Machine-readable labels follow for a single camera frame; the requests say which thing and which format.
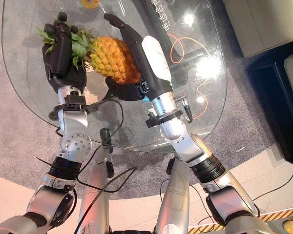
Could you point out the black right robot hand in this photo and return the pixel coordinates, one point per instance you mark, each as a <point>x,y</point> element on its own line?
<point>151,61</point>

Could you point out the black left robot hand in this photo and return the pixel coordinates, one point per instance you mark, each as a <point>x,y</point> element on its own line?
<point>59,57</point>

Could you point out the yellow pineapple with green crown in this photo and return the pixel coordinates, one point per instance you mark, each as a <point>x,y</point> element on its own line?
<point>107,57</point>

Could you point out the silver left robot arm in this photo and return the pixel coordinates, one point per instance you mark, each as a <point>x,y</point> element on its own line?
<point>63,146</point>

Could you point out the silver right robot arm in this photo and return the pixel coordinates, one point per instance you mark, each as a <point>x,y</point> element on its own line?
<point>200,165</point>

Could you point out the yellow plate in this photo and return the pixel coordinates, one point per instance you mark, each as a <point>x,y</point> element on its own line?
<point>89,3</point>

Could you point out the black table base with print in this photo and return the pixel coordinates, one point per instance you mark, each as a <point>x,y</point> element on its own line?
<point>166,34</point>

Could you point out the round glass table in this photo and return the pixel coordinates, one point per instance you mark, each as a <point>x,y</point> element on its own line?
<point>197,65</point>

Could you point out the grey round carpet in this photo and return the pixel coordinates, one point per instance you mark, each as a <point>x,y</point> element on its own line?
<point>12,122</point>

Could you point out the beige sofa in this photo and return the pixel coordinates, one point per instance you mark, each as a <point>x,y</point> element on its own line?
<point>261,24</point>

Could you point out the black side table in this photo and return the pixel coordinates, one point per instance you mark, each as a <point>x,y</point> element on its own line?
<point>278,102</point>

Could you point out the silver right robot leg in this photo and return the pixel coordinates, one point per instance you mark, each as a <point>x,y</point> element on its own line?
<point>173,195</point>

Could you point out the silver robot leg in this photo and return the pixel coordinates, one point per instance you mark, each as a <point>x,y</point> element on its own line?
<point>173,195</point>
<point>95,195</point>

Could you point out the silver left robot leg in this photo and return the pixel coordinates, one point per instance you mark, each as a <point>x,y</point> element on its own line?
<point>95,195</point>

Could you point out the yellow black hazard tape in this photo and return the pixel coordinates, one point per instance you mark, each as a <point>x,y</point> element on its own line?
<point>246,221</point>

